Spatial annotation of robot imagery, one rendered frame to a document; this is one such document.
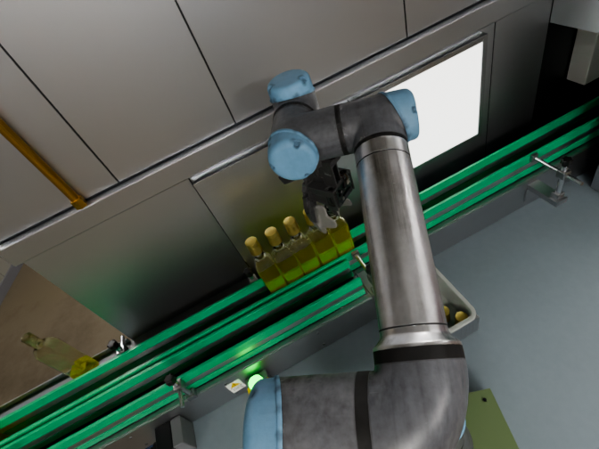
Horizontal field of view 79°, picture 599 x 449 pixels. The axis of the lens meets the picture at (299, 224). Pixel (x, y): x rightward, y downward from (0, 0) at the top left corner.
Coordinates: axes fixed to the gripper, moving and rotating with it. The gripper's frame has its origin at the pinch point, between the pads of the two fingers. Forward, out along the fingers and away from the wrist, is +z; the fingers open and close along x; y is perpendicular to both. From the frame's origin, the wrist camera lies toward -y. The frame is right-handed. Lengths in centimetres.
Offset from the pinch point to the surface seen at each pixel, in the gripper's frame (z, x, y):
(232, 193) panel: -1.8, -1.7, -29.9
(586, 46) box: 10, 98, 36
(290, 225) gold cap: 6.2, -0.9, -13.2
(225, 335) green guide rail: 28.5, -29.7, -26.2
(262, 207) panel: 7.3, 3.1, -26.9
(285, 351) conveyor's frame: 36.9, -23.4, -11.2
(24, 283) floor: 122, -66, -309
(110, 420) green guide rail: 27, -64, -39
